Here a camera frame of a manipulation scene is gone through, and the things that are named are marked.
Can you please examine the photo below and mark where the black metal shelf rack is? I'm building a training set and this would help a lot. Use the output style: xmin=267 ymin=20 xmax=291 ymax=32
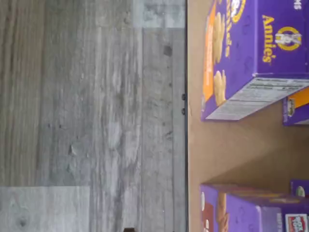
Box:
xmin=181 ymin=0 xmax=189 ymax=232

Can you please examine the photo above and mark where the brown shelf board under purple boxes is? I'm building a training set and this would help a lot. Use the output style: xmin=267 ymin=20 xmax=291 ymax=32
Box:
xmin=187 ymin=0 xmax=309 ymax=232

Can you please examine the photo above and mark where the purple box orange patch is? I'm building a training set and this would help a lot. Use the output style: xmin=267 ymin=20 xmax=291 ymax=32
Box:
xmin=200 ymin=0 xmax=309 ymax=122
xmin=281 ymin=87 xmax=309 ymax=127

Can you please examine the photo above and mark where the purple box brown patch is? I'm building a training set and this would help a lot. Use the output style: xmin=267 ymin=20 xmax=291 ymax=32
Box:
xmin=199 ymin=183 xmax=309 ymax=232
xmin=289 ymin=178 xmax=309 ymax=198

